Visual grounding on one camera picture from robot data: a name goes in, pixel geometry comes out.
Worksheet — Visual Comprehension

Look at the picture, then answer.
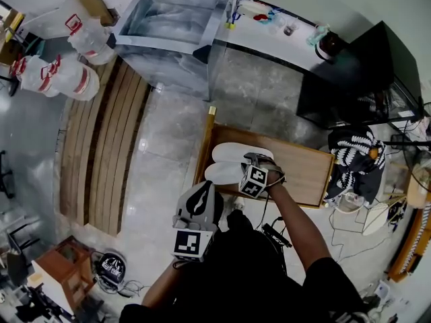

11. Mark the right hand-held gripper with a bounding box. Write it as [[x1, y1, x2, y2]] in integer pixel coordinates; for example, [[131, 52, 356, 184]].
[[238, 152, 274, 200]]

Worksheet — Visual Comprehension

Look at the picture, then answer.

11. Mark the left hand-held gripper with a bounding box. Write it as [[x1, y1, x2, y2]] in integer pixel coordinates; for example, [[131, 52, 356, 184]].
[[170, 180, 220, 264]]

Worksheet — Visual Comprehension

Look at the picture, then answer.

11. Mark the white slipper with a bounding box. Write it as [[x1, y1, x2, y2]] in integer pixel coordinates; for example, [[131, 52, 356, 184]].
[[204, 161, 245, 184], [211, 142, 274, 165]]

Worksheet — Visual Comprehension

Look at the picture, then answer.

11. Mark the person's left forearm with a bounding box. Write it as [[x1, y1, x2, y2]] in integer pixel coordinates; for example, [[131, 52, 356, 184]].
[[141, 260, 189, 311]]

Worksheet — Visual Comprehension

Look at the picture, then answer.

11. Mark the person's right forearm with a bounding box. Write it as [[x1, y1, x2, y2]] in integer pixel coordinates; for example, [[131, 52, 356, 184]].
[[265, 183, 333, 275]]

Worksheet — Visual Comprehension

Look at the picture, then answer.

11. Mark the person's right hand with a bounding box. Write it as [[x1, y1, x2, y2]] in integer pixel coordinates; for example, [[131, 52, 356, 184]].
[[265, 161, 287, 188]]

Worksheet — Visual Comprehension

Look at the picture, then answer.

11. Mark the person's black clothing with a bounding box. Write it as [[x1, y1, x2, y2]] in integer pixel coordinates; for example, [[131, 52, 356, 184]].
[[119, 210, 371, 323]]

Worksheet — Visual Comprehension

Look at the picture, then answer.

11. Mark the black white striped cloth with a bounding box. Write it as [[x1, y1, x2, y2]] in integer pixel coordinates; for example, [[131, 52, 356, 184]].
[[325, 126, 388, 201]]

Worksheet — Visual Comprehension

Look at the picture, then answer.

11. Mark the black round device with stickers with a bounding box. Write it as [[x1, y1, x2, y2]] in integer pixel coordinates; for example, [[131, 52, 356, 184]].
[[97, 251, 127, 282]]

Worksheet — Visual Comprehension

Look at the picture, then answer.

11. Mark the round beige chair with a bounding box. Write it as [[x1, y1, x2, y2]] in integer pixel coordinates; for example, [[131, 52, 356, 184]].
[[331, 193, 366, 215]]

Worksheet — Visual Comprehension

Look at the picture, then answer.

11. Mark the clear plastic water bottle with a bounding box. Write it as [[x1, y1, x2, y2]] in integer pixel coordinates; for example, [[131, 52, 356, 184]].
[[343, 192, 366, 208]]

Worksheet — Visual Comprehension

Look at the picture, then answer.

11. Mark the wooden slat platform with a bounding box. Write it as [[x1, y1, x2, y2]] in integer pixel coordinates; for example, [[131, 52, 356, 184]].
[[59, 57, 151, 237]]

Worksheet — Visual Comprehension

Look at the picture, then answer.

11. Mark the white low ledge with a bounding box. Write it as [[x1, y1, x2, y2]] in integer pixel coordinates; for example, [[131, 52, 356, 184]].
[[211, 0, 341, 80]]

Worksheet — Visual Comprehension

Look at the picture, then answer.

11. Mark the clear plastic storage bin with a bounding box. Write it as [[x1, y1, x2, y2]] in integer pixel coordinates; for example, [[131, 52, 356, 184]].
[[114, 0, 236, 102]]

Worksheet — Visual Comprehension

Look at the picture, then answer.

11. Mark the plastic cup with dark drink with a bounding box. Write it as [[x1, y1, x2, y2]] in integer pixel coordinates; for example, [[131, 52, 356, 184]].
[[284, 17, 300, 36]]

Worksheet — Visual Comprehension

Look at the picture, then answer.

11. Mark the dark round kettle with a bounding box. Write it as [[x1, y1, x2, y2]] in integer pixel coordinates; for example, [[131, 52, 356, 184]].
[[314, 30, 351, 63]]

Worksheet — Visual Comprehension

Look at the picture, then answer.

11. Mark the clear empty plastic cup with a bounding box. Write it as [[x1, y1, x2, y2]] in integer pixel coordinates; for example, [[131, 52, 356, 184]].
[[269, 13, 287, 35]]

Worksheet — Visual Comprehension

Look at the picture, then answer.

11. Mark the clear green bottle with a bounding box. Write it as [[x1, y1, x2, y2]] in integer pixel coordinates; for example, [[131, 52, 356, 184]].
[[305, 24, 331, 46]]

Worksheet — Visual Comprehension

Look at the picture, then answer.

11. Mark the black glass-door cabinet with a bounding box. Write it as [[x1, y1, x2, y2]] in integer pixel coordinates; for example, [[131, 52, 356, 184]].
[[296, 20, 427, 131]]

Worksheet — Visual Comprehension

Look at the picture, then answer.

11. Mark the brown wooden stool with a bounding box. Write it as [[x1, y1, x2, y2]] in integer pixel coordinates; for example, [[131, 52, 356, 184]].
[[33, 236, 97, 312]]

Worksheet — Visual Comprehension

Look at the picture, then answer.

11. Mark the white container with red print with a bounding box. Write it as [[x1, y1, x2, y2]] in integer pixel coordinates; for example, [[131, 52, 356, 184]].
[[235, 0, 273, 23]]

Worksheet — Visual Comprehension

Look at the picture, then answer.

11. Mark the round wooden side table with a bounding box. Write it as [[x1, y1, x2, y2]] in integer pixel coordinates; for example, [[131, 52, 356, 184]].
[[405, 166, 431, 210]]

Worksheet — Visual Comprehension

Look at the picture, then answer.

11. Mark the white panel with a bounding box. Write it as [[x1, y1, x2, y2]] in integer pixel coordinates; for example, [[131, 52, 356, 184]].
[[26, 262, 75, 316]]

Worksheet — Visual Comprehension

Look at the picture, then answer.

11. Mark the black round stand base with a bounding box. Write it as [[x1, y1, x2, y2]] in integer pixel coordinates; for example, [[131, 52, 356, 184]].
[[0, 75, 20, 97]]

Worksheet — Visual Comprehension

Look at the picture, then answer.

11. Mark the small cardboard box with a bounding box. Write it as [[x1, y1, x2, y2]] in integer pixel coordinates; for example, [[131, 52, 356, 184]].
[[75, 0, 115, 26]]

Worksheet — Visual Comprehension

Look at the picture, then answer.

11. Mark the cardboard box with yellow tape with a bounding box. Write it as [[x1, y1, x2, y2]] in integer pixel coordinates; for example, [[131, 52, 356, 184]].
[[0, 8, 26, 67]]

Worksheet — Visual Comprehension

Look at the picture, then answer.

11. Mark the wooden shelf cart gold frame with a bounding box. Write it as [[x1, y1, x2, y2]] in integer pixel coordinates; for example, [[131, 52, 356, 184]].
[[193, 106, 336, 210]]

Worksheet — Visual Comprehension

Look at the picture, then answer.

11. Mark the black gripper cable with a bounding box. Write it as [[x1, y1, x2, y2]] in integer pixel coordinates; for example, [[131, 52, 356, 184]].
[[254, 180, 292, 248]]

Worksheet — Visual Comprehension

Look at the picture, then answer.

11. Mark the grey cable tangle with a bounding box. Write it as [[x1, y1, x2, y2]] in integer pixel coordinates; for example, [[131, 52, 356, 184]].
[[94, 252, 151, 297]]

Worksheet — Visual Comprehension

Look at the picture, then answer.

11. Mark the black floor cable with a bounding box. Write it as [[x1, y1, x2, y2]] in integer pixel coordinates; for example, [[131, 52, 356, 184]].
[[328, 210, 398, 265]]

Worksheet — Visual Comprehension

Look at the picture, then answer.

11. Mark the gold wire chair white seat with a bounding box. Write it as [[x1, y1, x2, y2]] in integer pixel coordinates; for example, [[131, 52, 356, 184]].
[[355, 193, 408, 237]]

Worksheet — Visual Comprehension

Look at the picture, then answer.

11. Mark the black tangled cable bundle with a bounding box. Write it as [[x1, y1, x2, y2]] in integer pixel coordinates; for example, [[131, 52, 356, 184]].
[[387, 203, 408, 231]]

